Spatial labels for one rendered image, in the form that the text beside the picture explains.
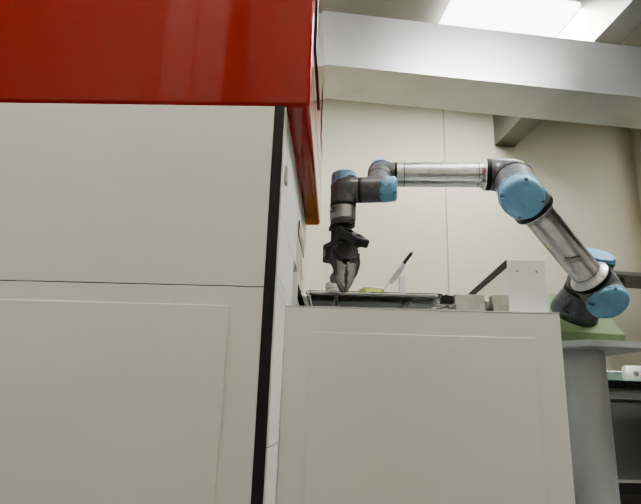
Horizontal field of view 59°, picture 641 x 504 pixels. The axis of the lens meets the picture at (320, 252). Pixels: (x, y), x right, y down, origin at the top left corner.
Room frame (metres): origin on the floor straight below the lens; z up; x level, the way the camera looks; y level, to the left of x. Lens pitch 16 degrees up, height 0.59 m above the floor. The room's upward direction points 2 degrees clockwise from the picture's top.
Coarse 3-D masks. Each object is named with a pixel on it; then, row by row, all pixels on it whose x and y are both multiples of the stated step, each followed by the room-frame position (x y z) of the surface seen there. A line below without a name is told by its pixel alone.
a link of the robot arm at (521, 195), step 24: (504, 168) 1.47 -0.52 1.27; (528, 168) 1.45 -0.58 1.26; (504, 192) 1.41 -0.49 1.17; (528, 192) 1.39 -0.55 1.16; (528, 216) 1.43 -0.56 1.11; (552, 216) 1.46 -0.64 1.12; (552, 240) 1.50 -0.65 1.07; (576, 240) 1.51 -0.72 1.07; (576, 264) 1.54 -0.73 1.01; (600, 264) 1.57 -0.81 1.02; (576, 288) 1.61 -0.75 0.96; (600, 288) 1.56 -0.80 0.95; (624, 288) 1.57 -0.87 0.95; (600, 312) 1.61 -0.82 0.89
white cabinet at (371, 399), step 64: (320, 320) 1.28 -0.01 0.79; (384, 320) 1.28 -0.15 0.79; (448, 320) 1.27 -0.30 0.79; (512, 320) 1.27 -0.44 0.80; (320, 384) 1.28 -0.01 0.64; (384, 384) 1.28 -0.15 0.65; (448, 384) 1.27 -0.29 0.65; (512, 384) 1.27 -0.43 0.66; (320, 448) 1.28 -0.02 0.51; (384, 448) 1.28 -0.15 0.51; (448, 448) 1.27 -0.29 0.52; (512, 448) 1.27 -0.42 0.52
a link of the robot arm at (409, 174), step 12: (372, 168) 1.57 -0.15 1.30; (384, 168) 1.56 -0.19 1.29; (396, 168) 1.56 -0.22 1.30; (408, 168) 1.56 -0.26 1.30; (420, 168) 1.55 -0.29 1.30; (432, 168) 1.55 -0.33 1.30; (444, 168) 1.54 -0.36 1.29; (456, 168) 1.54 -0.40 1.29; (468, 168) 1.53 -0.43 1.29; (480, 168) 1.53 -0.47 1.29; (492, 168) 1.51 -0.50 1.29; (408, 180) 1.57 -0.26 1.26; (420, 180) 1.57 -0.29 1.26; (432, 180) 1.56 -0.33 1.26; (444, 180) 1.56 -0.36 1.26; (456, 180) 1.55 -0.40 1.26; (468, 180) 1.55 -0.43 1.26; (480, 180) 1.54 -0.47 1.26; (492, 180) 1.52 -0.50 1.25
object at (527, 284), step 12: (516, 264) 1.33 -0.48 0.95; (528, 264) 1.33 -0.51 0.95; (540, 264) 1.32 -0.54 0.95; (516, 276) 1.33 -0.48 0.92; (528, 276) 1.33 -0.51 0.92; (540, 276) 1.32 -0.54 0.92; (516, 288) 1.33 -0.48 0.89; (528, 288) 1.33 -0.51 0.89; (540, 288) 1.32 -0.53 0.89; (516, 300) 1.33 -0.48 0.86; (528, 300) 1.33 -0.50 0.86; (540, 300) 1.32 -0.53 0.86
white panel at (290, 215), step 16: (288, 128) 1.15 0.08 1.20; (288, 144) 1.17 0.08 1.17; (272, 160) 1.09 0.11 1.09; (288, 160) 1.19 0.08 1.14; (272, 176) 1.09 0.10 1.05; (288, 176) 1.21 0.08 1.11; (272, 192) 1.09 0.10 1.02; (288, 192) 1.22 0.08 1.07; (272, 208) 1.09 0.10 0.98; (288, 208) 1.24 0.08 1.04; (272, 224) 1.09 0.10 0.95; (288, 224) 1.26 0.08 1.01; (304, 224) 1.81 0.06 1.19; (272, 240) 1.09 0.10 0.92; (288, 240) 1.29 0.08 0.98; (304, 240) 1.84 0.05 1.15; (272, 256) 1.09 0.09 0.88; (288, 256) 1.30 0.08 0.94; (304, 256) 1.87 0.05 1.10; (272, 272) 1.09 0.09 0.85; (288, 272) 1.32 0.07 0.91; (288, 288) 1.34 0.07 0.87; (288, 304) 1.36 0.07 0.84
